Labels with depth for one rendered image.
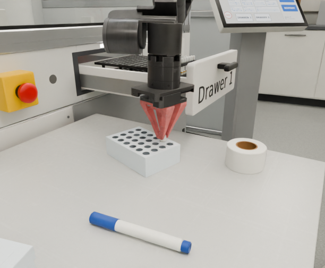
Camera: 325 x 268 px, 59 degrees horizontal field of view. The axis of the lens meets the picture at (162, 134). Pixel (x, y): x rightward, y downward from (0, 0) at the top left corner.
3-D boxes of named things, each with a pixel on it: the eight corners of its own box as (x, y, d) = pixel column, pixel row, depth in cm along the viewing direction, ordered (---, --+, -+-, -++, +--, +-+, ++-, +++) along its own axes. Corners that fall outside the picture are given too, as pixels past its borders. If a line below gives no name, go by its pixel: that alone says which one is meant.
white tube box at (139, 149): (180, 162, 54) (180, 143, 53) (145, 177, 49) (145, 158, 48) (139, 142, 63) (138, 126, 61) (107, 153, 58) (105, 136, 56)
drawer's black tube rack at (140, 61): (195, 82, 83) (196, 59, 81) (165, 96, 69) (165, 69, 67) (133, 74, 94) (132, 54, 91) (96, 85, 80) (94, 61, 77)
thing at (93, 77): (226, 83, 83) (228, 62, 81) (188, 106, 62) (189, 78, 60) (117, 70, 102) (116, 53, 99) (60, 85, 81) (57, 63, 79)
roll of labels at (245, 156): (272, 168, 52) (275, 148, 51) (244, 178, 49) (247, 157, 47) (244, 153, 58) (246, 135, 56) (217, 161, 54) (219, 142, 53)
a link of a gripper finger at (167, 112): (138, 137, 54) (138, 88, 51) (164, 127, 59) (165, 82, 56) (165, 148, 50) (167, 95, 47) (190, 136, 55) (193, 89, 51)
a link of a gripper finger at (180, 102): (133, 139, 53) (132, 89, 50) (159, 129, 58) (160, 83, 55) (160, 150, 49) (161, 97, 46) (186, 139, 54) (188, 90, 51)
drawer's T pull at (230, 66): (238, 67, 71) (238, 61, 70) (228, 72, 65) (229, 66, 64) (223, 66, 72) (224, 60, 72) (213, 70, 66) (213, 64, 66)
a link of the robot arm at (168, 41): (181, 16, 43) (184, 16, 48) (136, 15, 44) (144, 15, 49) (179, 63, 46) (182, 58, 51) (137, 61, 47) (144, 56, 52)
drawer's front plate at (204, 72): (233, 88, 84) (237, 49, 80) (192, 116, 61) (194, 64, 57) (228, 88, 85) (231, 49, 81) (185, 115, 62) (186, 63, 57)
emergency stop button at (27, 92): (41, 101, 59) (37, 81, 57) (24, 106, 55) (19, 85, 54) (32, 99, 60) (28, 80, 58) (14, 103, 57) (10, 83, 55)
